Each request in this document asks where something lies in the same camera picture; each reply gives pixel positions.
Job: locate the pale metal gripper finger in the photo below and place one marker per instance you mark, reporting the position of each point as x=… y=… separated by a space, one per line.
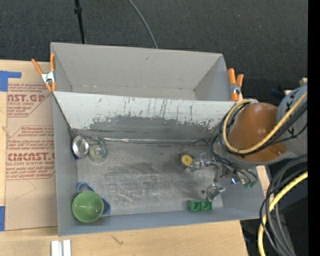
x=203 y=162
x=214 y=190

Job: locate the small yellow round object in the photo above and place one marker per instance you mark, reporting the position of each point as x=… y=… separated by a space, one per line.
x=186 y=160

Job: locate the green toy brick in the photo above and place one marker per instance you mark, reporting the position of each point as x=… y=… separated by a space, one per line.
x=200 y=206

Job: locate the grey metal bin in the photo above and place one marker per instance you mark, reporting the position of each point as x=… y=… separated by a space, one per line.
x=140 y=180

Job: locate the clear glass jar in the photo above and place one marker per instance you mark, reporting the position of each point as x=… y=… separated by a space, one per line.
x=98 y=151

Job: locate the silver metal can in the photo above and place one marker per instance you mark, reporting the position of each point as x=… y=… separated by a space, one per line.
x=80 y=146

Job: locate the green round plastic cup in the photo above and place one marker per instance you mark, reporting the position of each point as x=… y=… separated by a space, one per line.
x=86 y=206

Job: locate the brown cardboard board red print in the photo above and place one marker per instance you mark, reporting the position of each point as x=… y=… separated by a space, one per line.
x=27 y=195

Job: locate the blue frame sunglasses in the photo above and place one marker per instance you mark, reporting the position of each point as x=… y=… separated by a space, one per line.
x=107 y=207

